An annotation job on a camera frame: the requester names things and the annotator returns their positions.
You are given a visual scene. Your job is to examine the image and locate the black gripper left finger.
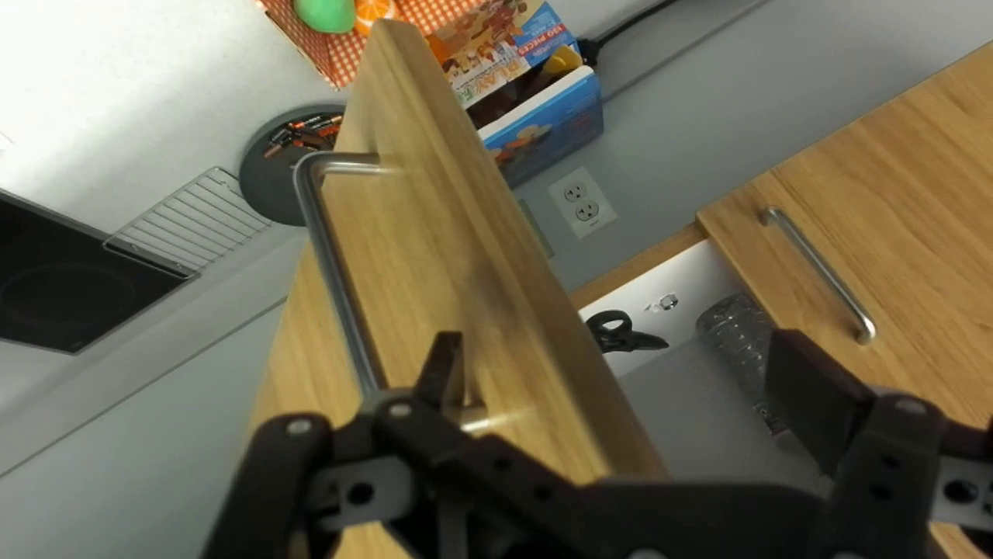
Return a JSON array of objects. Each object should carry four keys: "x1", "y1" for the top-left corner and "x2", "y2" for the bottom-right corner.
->
[{"x1": 363, "y1": 333, "x2": 462, "y2": 421}]

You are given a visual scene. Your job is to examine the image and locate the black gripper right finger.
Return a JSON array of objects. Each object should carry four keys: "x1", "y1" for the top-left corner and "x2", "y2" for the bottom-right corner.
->
[{"x1": 765, "y1": 329, "x2": 875, "y2": 474}]

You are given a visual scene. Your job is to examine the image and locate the wooden overhead cabinet door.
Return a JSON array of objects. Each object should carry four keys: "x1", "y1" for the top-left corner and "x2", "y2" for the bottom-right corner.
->
[{"x1": 241, "y1": 17, "x2": 671, "y2": 559}]

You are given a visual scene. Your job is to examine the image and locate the silver cabinet door handle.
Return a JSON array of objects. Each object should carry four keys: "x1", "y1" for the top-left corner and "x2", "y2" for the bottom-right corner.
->
[{"x1": 291, "y1": 148, "x2": 486, "y2": 432}]

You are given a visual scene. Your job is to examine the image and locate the neighbouring wooden cabinet door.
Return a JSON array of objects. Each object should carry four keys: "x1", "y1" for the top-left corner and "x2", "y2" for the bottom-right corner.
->
[{"x1": 697, "y1": 46, "x2": 993, "y2": 429}]

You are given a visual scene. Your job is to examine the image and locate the round grey bowl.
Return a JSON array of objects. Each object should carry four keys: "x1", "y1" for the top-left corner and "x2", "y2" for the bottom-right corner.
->
[{"x1": 239, "y1": 104, "x2": 345, "y2": 226}]

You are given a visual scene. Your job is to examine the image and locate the blue snack box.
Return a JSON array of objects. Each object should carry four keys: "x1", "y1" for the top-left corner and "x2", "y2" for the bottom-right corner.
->
[{"x1": 432, "y1": 0, "x2": 603, "y2": 186}]

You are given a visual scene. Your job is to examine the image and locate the red checkered box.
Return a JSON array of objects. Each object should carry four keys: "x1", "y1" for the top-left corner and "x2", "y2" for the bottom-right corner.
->
[{"x1": 257, "y1": 0, "x2": 537, "y2": 86}]

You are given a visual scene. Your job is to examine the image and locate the green ball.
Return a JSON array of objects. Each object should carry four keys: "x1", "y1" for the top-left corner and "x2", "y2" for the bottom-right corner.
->
[{"x1": 296, "y1": 0, "x2": 357, "y2": 35}]

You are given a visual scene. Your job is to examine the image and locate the silver neighbour door handle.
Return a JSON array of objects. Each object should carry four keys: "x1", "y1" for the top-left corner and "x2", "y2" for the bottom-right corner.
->
[{"x1": 759, "y1": 204, "x2": 878, "y2": 344}]

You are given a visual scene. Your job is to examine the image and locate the white wall outlet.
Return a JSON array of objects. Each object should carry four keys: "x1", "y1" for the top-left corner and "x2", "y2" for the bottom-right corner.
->
[{"x1": 549, "y1": 169, "x2": 618, "y2": 241}]

